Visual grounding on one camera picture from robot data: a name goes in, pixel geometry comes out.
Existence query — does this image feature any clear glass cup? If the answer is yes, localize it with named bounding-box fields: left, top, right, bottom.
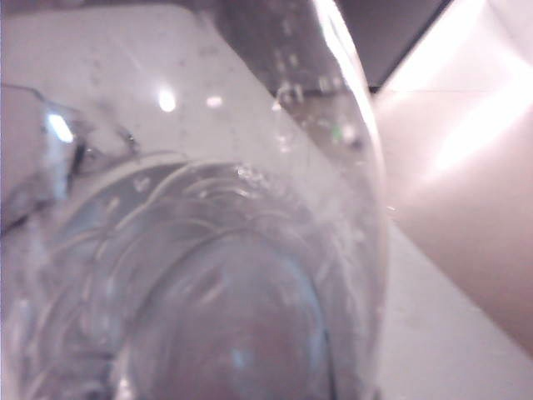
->
left=0, top=0, right=391, bottom=400

